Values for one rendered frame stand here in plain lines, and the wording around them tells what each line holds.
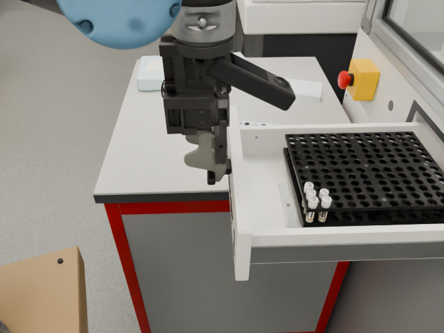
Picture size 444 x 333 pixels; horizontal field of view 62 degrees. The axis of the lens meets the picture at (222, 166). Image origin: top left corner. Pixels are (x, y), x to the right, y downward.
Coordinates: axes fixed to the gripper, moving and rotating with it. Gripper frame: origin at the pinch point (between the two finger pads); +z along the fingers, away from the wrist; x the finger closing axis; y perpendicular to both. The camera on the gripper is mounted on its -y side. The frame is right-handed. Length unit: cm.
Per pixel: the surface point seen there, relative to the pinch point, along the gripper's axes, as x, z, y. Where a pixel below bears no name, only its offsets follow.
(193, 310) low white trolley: -11, 62, 8
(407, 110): -15.5, 0.5, -35.1
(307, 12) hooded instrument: -80, 3, -31
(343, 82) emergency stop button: -31.2, 2.8, -28.2
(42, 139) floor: -135, 90, 99
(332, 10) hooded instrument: -80, 3, -39
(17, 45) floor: -275, 90, 166
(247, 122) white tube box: -28.7, 11.1, -6.8
